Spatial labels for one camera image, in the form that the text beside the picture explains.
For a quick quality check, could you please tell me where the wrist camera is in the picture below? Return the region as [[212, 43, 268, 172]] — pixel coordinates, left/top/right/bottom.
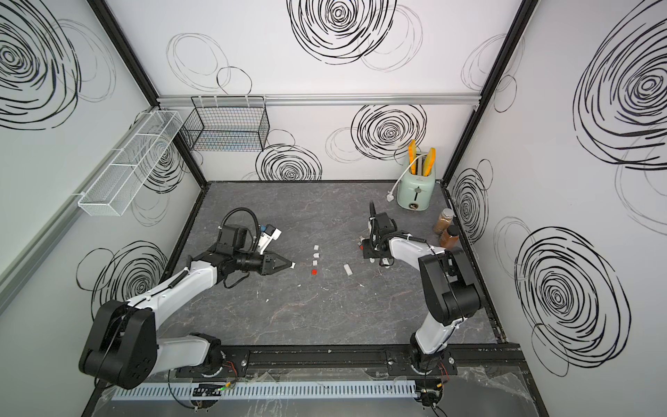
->
[[257, 224, 281, 255], [368, 216, 375, 243]]

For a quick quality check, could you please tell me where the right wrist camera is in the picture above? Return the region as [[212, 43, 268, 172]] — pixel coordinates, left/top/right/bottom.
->
[[368, 216, 375, 243]]

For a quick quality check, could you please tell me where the spice jar silver lid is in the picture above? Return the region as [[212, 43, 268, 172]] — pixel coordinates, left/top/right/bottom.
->
[[434, 208, 455, 236]]

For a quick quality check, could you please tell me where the black wire basket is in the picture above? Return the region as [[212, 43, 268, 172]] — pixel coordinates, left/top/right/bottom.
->
[[181, 96, 270, 152]]

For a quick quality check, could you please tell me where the white toaster power cord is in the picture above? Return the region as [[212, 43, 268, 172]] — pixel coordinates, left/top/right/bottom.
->
[[386, 155, 420, 203]]

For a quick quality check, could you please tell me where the mint green toaster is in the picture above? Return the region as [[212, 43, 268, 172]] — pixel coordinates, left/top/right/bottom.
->
[[395, 153, 437, 211]]

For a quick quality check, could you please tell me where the grey slotted cable duct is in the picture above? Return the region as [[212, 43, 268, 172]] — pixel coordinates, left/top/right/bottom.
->
[[111, 381, 418, 402]]

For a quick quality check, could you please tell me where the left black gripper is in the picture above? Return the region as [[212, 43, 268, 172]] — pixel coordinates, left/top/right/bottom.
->
[[234, 250, 292, 276]]

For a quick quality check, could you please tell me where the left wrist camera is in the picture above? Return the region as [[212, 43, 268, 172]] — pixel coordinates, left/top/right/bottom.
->
[[257, 224, 281, 255]]

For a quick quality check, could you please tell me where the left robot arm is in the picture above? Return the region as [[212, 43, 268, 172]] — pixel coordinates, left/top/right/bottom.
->
[[78, 220, 294, 389]]

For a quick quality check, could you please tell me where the white mesh shelf basket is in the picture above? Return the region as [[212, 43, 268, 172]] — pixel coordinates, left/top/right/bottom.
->
[[77, 111, 182, 216]]

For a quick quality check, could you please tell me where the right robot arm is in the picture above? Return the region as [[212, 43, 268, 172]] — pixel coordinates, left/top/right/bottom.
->
[[360, 202, 483, 375]]

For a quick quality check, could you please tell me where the spice jar black lid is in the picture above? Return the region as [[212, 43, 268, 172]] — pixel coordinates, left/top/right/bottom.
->
[[439, 224, 460, 250]]

